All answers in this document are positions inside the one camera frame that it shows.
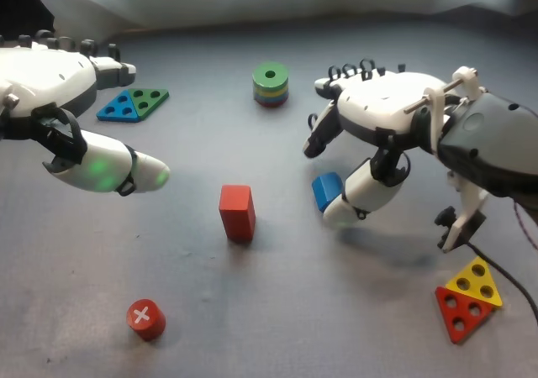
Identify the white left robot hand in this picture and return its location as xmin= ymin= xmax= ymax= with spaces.
xmin=0 ymin=29 xmax=171 ymax=195

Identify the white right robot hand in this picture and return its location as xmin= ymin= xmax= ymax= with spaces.
xmin=302 ymin=58 xmax=449 ymax=230

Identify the blue cube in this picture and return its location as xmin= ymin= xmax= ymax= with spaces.
xmin=311 ymin=171 xmax=345 ymax=212

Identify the red rectangular block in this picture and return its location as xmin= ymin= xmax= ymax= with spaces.
xmin=219 ymin=184 xmax=256 ymax=244

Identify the blue triangle piece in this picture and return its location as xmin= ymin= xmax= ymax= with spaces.
xmin=96 ymin=90 xmax=142 ymax=123

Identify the green triangle block with holes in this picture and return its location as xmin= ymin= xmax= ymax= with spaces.
xmin=127 ymin=87 xmax=171 ymax=122

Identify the yellow triangle block with holes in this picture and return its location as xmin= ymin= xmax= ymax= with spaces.
xmin=444 ymin=255 xmax=504 ymax=308

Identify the red triangle piece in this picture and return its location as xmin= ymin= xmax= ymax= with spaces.
xmin=434 ymin=286 xmax=495 ymax=345

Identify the grey tablecloth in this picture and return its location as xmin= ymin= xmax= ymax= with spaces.
xmin=0 ymin=18 xmax=538 ymax=378

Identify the red cylinder with white cross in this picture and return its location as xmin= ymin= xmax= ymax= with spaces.
xmin=125 ymin=298 xmax=166 ymax=342

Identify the red ring disc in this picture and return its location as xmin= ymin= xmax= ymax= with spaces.
xmin=254 ymin=97 xmax=290 ymax=109

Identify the yellow ring disc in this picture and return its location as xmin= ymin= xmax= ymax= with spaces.
xmin=253 ymin=91 xmax=290 ymax=102

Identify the green ring disc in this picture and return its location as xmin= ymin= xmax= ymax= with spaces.
xmin=252 ymin=61 xmax=290 ymax=89

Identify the black cable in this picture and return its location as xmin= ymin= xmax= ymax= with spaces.
xmin=465 ymin=241 xmax=538 ymax=325

